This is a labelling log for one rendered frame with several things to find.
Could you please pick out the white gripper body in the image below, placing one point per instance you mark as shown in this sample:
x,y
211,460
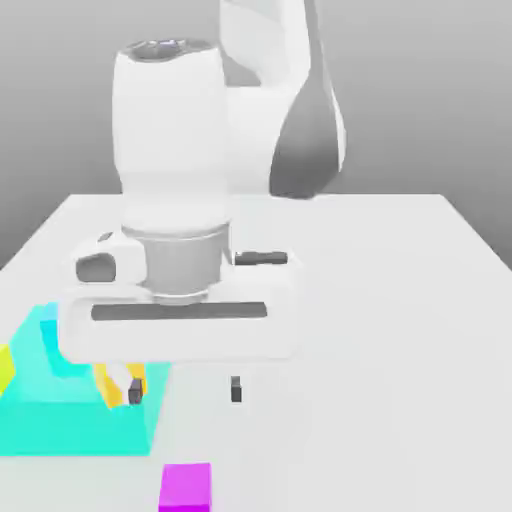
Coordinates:
x,y
180,338

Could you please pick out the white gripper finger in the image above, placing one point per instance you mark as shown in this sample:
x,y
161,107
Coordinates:
x,y
135,391
236,390

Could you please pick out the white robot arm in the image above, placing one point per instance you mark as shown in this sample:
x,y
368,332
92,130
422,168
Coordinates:
x,y
168,140

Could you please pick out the small orange cube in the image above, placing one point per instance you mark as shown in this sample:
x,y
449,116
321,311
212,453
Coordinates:
x,y
107,390

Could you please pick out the small magenta cube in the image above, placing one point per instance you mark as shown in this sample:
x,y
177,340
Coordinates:
x,y
184,488

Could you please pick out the small yellow-green cube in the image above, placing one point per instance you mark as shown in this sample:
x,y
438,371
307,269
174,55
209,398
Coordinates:
x,y
4,368

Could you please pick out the large turquoise box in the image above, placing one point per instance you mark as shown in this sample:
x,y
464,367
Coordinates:
x,y
60,428

